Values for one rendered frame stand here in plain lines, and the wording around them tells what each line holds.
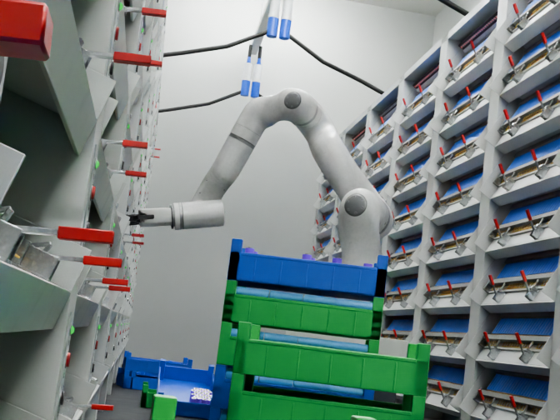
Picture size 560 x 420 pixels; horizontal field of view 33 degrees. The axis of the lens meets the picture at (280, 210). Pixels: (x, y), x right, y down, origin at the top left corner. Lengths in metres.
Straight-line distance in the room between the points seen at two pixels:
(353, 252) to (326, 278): 0.87
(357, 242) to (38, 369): 1.68
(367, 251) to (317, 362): 1.20
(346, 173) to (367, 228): 0.21
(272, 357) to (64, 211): 0.52
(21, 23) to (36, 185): 0.90
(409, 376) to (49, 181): 0.67
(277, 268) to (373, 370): 0.39
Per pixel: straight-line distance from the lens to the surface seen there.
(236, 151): 2.89
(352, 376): 1.47
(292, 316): 1.78
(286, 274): 1.78
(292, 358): 1.47
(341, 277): 1.78
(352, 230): 2.63
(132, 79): 1.81
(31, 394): 1.06
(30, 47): 0.18
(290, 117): 2.79
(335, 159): 2.75
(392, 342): 2.47
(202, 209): 2.89
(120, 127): 1.79
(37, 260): 0.87
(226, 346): 1.78
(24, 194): 1.07
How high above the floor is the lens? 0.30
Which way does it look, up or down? 8 degrees up
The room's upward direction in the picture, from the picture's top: 7 degrees clockwise
